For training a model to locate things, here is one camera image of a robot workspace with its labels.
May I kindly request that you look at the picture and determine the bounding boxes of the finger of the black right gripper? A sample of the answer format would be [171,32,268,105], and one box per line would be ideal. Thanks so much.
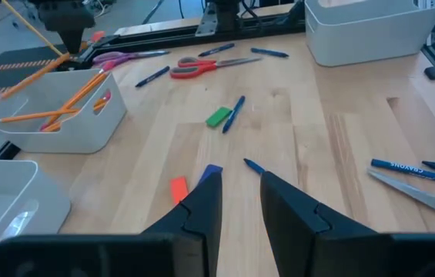
[57,29,72,54]
[70,29,85,54]

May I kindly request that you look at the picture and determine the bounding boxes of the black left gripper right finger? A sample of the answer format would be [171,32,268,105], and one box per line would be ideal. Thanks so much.
[260,171,435,277]

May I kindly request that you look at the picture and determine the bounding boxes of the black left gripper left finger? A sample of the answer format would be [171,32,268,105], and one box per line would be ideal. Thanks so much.
[0,171,224,277]

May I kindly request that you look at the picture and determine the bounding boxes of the purple scissors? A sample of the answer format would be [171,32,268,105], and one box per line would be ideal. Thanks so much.
[92,49,172,72]

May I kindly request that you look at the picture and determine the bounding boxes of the orange pencil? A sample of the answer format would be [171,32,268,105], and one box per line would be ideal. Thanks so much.
[39,63,112,134]
[51,90,112,134]
[0,52,72,101]
[0,108,82,124]

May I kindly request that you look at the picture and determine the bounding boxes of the orange eraser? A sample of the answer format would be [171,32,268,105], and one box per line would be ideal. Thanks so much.
[170,175,189,205]

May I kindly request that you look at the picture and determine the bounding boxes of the purple eraser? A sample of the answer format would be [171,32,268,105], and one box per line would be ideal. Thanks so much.
[197,164,224,185]

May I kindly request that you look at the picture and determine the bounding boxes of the black and red scissors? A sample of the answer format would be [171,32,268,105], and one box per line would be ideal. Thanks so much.
[366,169,435,226]

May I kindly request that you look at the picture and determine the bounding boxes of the green eraser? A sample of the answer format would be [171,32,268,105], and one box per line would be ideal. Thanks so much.
[205,106,233,128]

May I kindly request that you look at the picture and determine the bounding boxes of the black hazard striped mat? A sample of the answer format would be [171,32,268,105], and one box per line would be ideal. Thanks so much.
[0,45,72,96]

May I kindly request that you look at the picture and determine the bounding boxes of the grey plastic bin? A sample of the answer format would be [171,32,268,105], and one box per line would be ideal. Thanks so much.
[304,0,435,68]
[0,68,128,155]
[0,159,72,270]

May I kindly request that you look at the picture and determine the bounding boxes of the yellow cable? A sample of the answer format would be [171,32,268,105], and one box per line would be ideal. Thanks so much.
[0,0,64,57]

